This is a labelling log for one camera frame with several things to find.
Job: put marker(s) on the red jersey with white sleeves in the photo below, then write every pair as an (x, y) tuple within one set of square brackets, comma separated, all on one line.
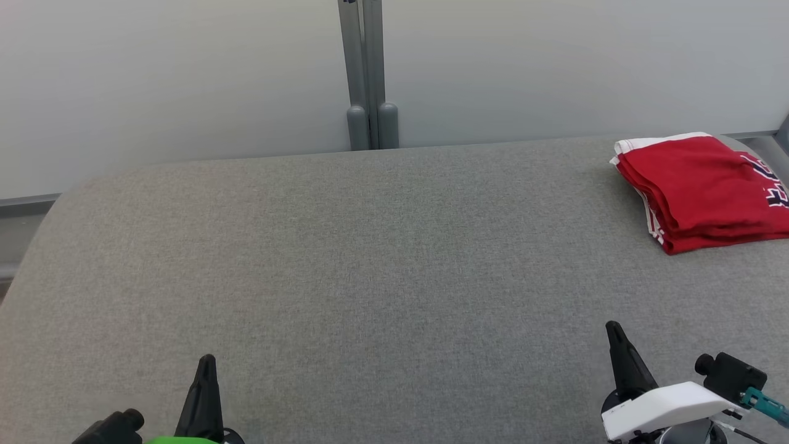
[(690, 191)]

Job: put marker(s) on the grey metal partition post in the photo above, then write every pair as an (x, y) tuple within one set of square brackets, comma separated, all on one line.
[(383, 74), (354, 74)]

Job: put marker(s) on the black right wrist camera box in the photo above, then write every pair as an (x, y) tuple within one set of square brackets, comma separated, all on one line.
[(733, 376)]

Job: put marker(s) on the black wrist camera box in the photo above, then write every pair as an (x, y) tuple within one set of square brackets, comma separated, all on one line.
[(733, 376), (114, 428)]

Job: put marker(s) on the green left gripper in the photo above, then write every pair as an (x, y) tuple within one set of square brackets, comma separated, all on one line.
[(185, 439)]

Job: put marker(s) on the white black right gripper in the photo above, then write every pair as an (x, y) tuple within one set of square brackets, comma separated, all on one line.
[(672, 404)]

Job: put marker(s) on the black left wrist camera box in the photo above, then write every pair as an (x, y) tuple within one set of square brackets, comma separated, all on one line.
[(114, 428)]

